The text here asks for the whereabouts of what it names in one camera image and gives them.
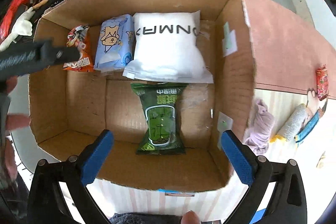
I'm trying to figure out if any person's right hand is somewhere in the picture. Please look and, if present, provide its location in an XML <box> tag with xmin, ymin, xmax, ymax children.
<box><xmin>181</xmin><ymin>210</ymin><xmax>201</xmax><ymax>224</ymax></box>

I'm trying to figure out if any white pillow pack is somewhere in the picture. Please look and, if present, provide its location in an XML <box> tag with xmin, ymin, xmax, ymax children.
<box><xmin>123</xmin><ymin>10</ymin><xmax>214</xmax><ymax>84</ymax></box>

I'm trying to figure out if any orange snack bag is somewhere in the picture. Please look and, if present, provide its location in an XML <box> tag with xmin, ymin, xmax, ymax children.
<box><xmin>63</xmin><ymin>25</ymin><xmax>94</xmax><ymax>72</ymax></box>

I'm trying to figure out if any person's left hand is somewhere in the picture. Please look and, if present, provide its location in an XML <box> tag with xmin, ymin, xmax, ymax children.
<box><xmin>5</xmin><ymin>76</ymin><xmax>31</xmax><ymax>180</ymax></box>

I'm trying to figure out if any blue bear tissue pack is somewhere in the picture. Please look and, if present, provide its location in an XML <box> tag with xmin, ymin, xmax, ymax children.
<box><xmin>94</xmin><ymin>14</ymin><xmax>135</xmax><ymax>72</ymax></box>

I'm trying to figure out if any lilac towel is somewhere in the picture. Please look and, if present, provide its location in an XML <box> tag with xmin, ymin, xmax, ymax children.
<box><xmin>243</xmin><ymin>99</ymin><xmax>275</xmax><ymax>156</ymax></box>

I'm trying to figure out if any pink rug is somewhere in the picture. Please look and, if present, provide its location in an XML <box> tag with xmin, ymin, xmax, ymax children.
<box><xmin>242</xmin><ymin>0</ymin><xmax>335</xmax><ymax>99</ymax></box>

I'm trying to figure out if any red snack bag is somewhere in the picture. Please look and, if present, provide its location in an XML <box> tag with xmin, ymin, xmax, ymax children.
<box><xmin>315</xmin><ymin>65</ymin><xmax>329</xmax><ymax>101</ymax></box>

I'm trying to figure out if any green wet wipes pack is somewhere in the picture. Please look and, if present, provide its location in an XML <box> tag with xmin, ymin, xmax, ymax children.
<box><xmin>130</xmin><ymin>83</ymin><xmax>187</xmax><ymax>155</ymax></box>

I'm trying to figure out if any brown cardboard box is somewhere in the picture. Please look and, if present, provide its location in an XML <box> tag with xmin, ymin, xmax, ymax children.
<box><xmin>29</xmin><ymin>0</ymin><xmax>254</xmax><ymax>192</ymax></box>

